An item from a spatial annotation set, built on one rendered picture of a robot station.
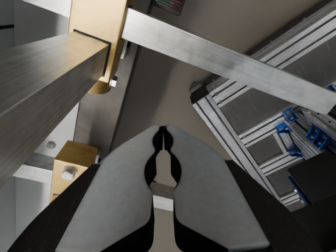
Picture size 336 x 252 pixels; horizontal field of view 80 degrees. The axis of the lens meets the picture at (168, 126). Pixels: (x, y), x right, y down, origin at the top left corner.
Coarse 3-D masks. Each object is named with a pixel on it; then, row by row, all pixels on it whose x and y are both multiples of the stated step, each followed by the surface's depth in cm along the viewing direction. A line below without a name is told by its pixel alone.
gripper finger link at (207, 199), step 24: (168, 144) 12; (192, 144) 10; (192, 168) 9; (216, 168) 9; (192, 192) 8; (216, 192) 8; (240, 192) 8; (192, 216) 7; (216, 216) 7; (240, 216) 7; (192, 240) 7; (216, 240) 6; (240, 240) 6; (264, 240) 6
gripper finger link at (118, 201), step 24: (144, 144) 10; (120, 168) 9; (144, 168) 9; (96, 192) 8; (120, 192) 8; (144, 192) 8; (96, 216) 7; (120, 216) 7; (144, 216) 7; (72, 240) 6; (96, 240) 6; (120, 240) 6; (144, 240) 7
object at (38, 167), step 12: (36, 156) 32; (48, 156) 33; (24, 168) 30; (36, 168) 31; (48, 168) 31; (36, 180) 32; (48, 180) 32; (156, 192) 35; (168, 192) 36; (156, 204) 35; (168, 204) 35
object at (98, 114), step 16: (144, 0) 30; (128, 48) 34; (128, 64) 35; (128, 80) 36; (96, 96) 38; (112, 96) 38; (80, 112) 39; (96, 112) 39; (112, 112) 39; (80, 128) 41; (96, 128) 41; (112, 128) 41; (96, 144) 43; (112, 144) 49; (96, 160) 43
